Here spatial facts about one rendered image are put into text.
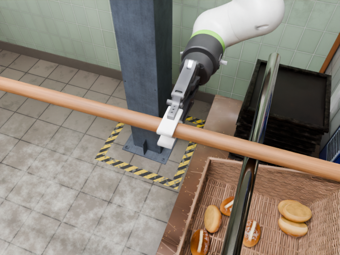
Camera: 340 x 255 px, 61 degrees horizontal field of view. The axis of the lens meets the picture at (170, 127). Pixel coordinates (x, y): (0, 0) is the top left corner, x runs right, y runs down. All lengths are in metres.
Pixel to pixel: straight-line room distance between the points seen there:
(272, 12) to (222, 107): 0.81
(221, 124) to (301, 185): 0.47
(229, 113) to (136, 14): 0.62
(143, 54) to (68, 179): 0.99
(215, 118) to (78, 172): 0.99
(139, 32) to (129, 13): 0.09
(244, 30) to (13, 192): 1.70
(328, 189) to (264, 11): 0.65
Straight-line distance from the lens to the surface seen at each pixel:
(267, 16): 0.73
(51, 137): 2.21
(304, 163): 0.56
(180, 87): 0.58
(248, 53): 1.93
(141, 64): 1.42
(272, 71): 0.77
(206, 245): 1.06
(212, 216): 1.08
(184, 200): 1.17
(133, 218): 1.78
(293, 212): 1.12
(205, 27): 0.75
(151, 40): 1.31
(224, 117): 1.43
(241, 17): 0.74
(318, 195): 1.16
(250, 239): 1.09
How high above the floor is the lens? 1.65
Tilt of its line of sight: 52 degrees down
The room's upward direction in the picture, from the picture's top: straight up
